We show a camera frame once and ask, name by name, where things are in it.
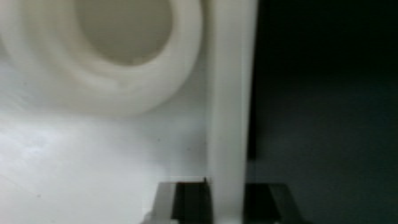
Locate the white square table top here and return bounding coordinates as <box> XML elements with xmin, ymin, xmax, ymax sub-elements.
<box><xmin>0</xmin><ymin>0</ymin><xmax>258</xmax><ymax>224</ymax></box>

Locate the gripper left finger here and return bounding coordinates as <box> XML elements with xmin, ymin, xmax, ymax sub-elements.
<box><xmin>141</xmin><ymin>182</ymin><xmax>214</xmax><ymax>224</ymax></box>

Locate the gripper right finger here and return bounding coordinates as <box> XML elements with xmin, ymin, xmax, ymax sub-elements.
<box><xmin>244</xmin><ymin>183</ymin><xmax>308</xmax><ymax>224</ymax></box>

